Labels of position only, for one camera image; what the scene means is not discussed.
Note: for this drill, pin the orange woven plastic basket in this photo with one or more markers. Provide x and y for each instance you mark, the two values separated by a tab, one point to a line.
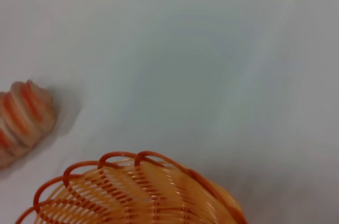
132	197

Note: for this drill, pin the orange striped toy bread loaf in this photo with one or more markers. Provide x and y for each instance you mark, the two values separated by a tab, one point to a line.
23	118

